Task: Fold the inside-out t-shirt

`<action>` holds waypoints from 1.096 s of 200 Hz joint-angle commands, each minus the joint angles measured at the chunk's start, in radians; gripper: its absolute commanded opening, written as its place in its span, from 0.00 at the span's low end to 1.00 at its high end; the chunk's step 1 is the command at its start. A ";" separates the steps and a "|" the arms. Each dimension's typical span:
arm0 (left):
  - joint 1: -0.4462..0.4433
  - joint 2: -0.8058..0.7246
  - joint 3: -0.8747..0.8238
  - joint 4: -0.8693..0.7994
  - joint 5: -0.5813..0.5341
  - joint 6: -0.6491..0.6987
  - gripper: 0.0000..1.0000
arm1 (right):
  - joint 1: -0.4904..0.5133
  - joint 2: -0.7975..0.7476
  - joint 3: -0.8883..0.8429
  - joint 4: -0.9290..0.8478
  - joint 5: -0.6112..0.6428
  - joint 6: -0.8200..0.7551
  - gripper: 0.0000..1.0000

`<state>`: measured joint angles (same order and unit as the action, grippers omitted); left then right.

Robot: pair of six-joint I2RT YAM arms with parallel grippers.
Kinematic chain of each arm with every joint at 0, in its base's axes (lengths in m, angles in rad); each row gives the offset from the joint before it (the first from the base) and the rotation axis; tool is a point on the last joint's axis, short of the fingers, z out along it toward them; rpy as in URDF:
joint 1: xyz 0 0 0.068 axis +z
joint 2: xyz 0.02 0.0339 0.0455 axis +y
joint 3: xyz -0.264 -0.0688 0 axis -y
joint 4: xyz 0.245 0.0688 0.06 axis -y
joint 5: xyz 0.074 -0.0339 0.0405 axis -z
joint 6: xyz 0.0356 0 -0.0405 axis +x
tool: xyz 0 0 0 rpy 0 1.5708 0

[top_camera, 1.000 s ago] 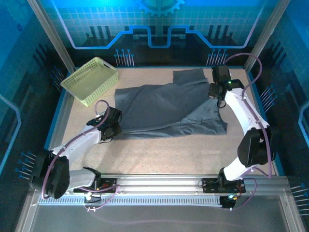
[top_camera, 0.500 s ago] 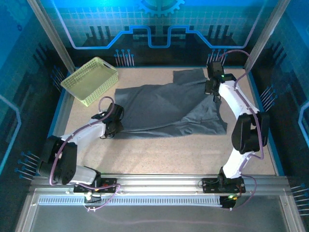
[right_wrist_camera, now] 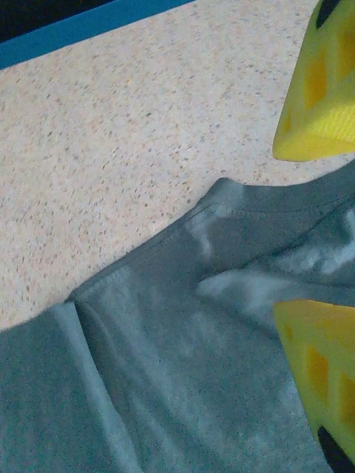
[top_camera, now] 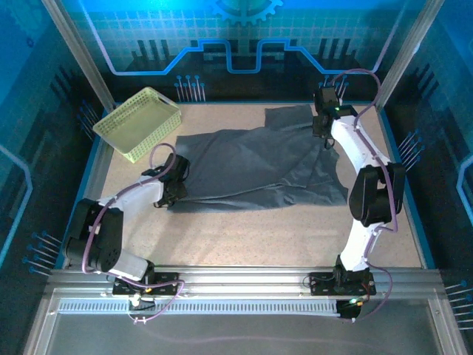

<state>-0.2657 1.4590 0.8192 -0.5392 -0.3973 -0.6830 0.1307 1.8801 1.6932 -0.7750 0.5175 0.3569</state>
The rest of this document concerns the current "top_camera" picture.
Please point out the grey t-shirt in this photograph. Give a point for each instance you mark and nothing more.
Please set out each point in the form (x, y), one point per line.
(240, 166)

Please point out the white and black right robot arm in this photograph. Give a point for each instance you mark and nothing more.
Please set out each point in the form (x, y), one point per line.
(351, 140)

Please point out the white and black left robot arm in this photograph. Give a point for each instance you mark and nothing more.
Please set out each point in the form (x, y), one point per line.
(140, 192)

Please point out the green plastic basket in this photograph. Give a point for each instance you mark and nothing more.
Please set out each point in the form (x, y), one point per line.
(136, 125)

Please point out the black controller box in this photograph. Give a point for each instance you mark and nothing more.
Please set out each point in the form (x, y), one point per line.
(347, 312)
(146, 306)

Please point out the aluminium frame post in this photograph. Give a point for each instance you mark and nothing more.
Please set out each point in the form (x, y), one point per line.
(403, 55)
(79, 55)

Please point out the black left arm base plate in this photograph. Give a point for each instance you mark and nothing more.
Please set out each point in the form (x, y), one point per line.
(170, 278)

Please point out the aluminium mounting rail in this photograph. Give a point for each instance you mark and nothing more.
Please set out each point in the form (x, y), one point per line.
(240, 281)

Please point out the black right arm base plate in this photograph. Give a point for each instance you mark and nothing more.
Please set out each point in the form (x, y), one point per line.
(318, 284)

